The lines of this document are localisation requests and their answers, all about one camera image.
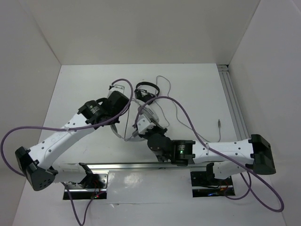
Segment aluminium rail right side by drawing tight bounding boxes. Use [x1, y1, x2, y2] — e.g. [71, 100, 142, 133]
[217, 65, 249, 140]

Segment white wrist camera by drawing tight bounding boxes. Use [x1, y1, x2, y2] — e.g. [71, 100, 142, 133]
[136, 114, 156, 134]
[107, 83, 125, 98]

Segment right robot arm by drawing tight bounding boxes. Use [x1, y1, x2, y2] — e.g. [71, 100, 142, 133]
[137, 125, 276, 185]

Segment aluminium rail front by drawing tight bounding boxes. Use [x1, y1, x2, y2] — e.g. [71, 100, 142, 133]
[87, 162, 208, 171]

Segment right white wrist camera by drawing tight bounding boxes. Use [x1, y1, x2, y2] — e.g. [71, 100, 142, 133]
[136, 114, 156, 134]

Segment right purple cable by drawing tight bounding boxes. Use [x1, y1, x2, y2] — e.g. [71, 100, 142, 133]
[135, 95, 285, 212]

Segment aluminium rail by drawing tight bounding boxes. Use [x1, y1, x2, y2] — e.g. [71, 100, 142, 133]
[217, 65, 249, 140]
[87, 162, 208, 171]

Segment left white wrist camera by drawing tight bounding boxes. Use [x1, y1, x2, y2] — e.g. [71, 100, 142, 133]
[107, 83, 125, 98]

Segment grey headphone cable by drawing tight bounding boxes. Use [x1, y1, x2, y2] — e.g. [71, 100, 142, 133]
[122, 75, 222, 143]

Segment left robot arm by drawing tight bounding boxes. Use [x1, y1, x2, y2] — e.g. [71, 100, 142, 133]
[15, 91, 130, 191]

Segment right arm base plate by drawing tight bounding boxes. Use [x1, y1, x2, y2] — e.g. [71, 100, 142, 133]
[190, 171, 235, 198]

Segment small black headphones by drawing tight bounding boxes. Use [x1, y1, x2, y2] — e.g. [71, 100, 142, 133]
[134, 81, 160, 102]

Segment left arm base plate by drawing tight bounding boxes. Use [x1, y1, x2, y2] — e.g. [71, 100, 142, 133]
[65, 171, 109, 200]

